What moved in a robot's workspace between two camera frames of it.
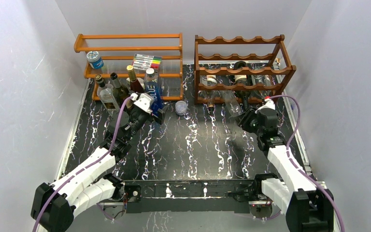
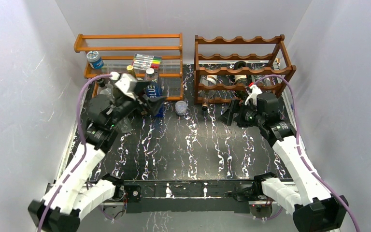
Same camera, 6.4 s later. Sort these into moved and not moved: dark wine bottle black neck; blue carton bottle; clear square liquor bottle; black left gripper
Moved: black left gripper
Not moved: clear square liquor bottle; blue carton bottle; dark wine bottle black neck
